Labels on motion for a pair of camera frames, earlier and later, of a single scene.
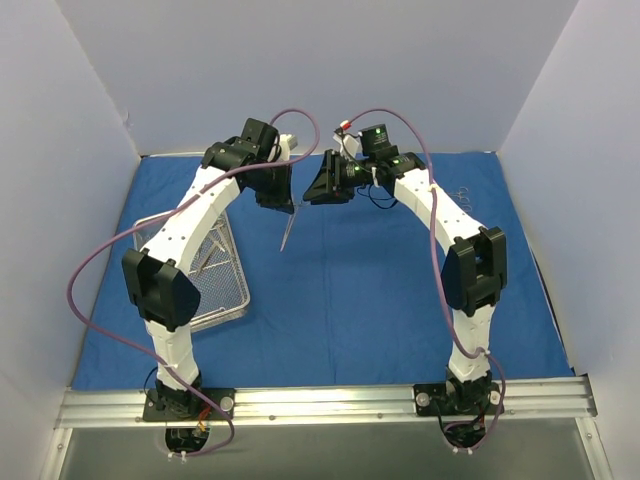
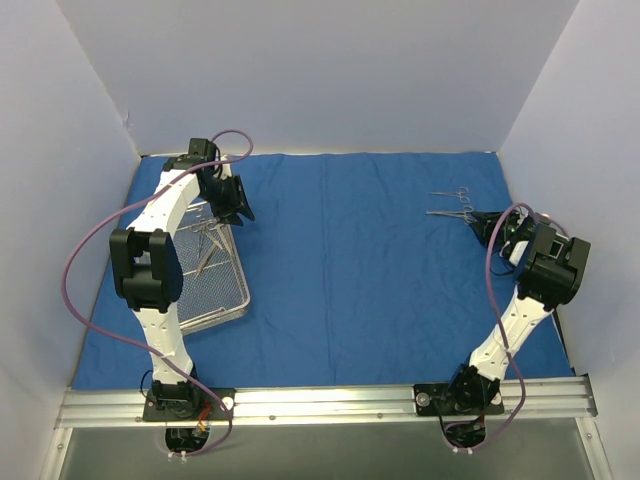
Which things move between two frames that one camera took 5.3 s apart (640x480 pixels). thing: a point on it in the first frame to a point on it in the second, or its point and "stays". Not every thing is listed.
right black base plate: (462, 398) stays
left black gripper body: (275, 201) to (232, 195)
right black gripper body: (335, 176) to (498, 228)
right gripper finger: (321, 189) to (484, 224)
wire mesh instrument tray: (216, 268) stays
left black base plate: (185, 404) stays
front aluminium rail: (550, 398) stays
